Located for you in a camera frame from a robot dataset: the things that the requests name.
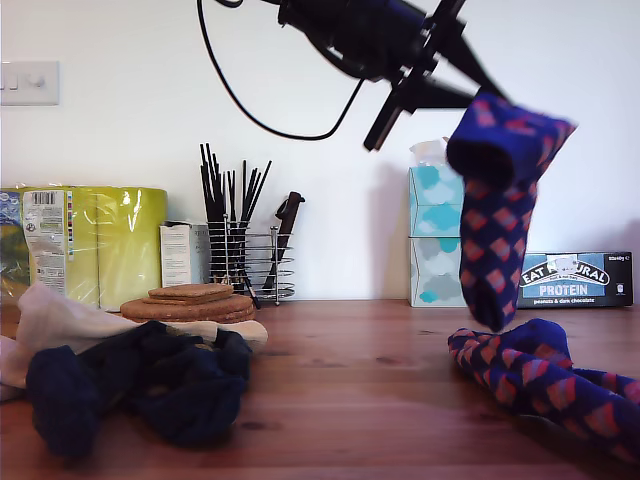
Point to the white tissue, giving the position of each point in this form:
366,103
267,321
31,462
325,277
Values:
425,152

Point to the blue cupcake pattern sock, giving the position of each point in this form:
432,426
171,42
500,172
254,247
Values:
495,225
530,370

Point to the pale grey carton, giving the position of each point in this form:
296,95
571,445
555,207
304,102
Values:
200,250

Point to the small white printed carton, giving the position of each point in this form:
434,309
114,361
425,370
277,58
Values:
175,255

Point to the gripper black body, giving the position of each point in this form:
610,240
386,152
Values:
400,55

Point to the square cork coaster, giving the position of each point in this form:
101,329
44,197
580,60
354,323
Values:
200,290
170,298

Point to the thin black stick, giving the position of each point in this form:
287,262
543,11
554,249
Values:
205,172
263,181
255,190
233,197
216,182
244,187

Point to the yellow kitchen roll pack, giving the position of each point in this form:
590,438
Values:
130,240

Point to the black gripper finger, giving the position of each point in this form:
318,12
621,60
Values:
465,60
435,92

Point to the grey cloud tissue box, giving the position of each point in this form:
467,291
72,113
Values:
430,275

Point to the black protein bar box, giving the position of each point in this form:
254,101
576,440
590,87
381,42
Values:
575,290

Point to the white wall switch plate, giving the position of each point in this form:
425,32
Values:
30,90

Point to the black pen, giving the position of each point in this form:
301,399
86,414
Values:
252,295

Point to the navy dotted sock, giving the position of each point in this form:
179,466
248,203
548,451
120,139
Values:
60,400
200,405

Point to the white sock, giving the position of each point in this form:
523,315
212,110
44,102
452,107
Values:
55,312
12,370

